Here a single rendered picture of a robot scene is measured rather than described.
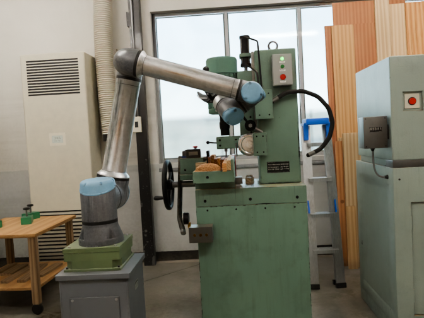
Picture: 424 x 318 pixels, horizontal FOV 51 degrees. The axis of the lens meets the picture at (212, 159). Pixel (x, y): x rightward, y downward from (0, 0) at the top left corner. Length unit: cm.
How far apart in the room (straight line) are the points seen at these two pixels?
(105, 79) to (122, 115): 172
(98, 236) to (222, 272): 77
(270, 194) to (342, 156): 139
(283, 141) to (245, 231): 52
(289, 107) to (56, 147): 204
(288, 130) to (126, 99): 88
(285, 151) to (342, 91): 143
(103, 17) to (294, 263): 249
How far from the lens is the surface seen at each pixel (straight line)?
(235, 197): 230
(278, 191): 231
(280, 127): 240
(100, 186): 189
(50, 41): 415
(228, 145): 246
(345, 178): 357
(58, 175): 375
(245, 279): 240
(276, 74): 235
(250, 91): 185
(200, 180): 223
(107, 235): 191
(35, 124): 381
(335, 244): 319
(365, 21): 396
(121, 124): 205
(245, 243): 235
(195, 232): 226
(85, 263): 193
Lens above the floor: 108
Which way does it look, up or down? 3 degrees down
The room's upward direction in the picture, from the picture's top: 3 degrees counter-clockwise
